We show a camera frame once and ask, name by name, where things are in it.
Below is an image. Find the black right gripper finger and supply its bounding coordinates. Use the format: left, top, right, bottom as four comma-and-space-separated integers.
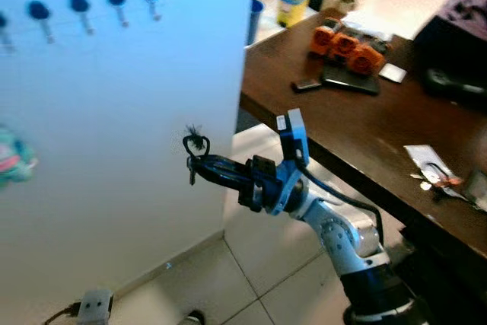
199, 155, 249, 174
193, 170, 245, 191

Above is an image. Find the black fuzzy key ring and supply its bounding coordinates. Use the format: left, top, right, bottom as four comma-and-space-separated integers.
183, 125, 212, 187

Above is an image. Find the white hook board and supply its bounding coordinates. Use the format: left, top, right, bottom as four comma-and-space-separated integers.
0, 0, 257, 320

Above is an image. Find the brown wooden table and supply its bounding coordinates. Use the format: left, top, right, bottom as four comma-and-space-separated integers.
240, 9, 487, 259

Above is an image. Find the small black phone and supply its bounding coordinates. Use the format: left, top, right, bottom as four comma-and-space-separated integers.
292, 79, 323, 93

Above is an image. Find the black flat tray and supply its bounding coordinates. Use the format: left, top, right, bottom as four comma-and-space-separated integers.
320, 65, 381, 96

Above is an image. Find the blue bucket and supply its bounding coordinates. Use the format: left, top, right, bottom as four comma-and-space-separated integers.
247, 0, 264, 46

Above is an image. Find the orange gadget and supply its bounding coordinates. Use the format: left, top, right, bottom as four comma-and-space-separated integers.
310, 25, 340, 56
332, 33, 361, 61
349, 43, 386, 76

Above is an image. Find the white paper tag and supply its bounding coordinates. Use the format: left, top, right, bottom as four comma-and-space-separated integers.
403, 145, 450, 189

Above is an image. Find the yellow bottle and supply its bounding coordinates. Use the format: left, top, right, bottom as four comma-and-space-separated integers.
277, 0, 313, 29

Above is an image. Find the white card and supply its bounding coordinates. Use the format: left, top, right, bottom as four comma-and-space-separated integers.
378, 63, 408, 84

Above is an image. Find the metal key bunch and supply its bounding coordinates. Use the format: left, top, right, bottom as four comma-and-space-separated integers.
411, 161, 465, 201

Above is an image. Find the black square case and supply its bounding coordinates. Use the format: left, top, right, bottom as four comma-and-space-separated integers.
463, 170, 487, 209

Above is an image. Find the white paper sheet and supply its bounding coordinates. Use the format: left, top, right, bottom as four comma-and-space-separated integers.
339, 0, 450, 41

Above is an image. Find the black handheld device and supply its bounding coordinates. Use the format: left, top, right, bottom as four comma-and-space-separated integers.
423, 69, 487, 109

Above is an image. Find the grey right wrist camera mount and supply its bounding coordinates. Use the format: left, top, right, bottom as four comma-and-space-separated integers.
275, 109, 311, 215

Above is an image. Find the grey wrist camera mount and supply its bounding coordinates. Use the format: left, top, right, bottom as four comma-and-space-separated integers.
78, 288, 115, 325
275, 109, 311, 215

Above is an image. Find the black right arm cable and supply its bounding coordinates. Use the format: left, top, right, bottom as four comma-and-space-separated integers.
303, 165, 385, 253

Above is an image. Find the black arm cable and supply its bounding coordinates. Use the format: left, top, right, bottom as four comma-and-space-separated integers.
42, 302, 83, 325
303, 165, 385, 253

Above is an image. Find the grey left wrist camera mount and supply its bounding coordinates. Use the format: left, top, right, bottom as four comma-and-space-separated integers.
78, 288, 115, 325

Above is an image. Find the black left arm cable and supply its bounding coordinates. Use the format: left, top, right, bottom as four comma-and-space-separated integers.
42, 302, 83, 325

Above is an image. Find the teal plush toy keychain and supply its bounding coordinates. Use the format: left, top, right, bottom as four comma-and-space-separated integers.
0, 123, 37, 190

